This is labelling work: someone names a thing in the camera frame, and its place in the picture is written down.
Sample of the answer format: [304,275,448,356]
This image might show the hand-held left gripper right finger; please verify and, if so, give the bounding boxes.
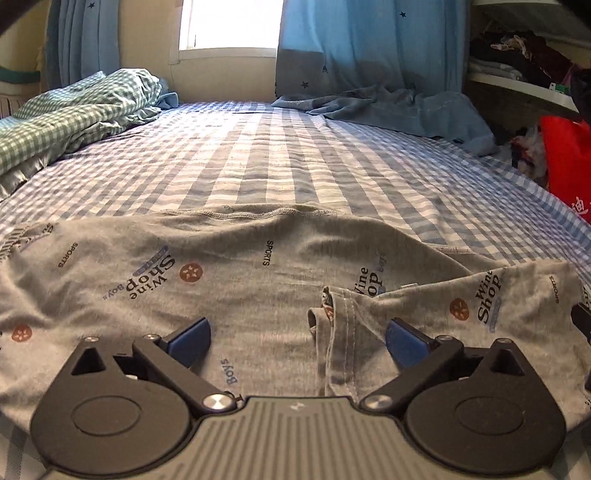
[359,318,527,412]

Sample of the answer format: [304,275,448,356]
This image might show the pile of dark clothes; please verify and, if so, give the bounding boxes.
[471,30,578,88]

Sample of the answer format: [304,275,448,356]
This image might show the heap of mixed clothes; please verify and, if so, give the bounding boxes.
[509,124,549,182]

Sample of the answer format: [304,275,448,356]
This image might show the wide blue star curtain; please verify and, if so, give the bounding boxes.
[275,0,472,101]

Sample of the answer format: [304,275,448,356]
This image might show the bed with blue checkered sheet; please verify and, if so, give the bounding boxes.
[0,99,591,480]

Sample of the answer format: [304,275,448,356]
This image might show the folded light clothes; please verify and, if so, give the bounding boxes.
[468,60,525,83]

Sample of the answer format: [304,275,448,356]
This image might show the striped headboard with teal trim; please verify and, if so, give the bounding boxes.
[0,65,43,120]

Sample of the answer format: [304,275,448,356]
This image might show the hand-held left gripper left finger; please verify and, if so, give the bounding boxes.
[68,317,237,414]

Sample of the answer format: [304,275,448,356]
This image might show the green checkered quilt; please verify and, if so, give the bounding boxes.
[0,68,179,200]

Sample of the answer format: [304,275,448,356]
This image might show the window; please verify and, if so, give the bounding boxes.
[177,0,284,52]

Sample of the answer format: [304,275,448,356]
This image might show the grey printed pants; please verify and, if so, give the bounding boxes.
[0,205,591,432]

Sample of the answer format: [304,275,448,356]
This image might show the white shelf unit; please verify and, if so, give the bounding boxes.
[465,0,591,114]

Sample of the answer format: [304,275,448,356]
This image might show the red bag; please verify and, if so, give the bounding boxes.
[539,115,591,219]

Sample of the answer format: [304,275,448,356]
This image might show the narrow blue star curtain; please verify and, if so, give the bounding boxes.
[45,0,124,85]

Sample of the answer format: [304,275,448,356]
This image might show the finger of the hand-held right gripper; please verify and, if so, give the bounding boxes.
[571,302,591,332]

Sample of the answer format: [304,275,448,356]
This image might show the black cloth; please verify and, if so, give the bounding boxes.
[570,68,591,121]

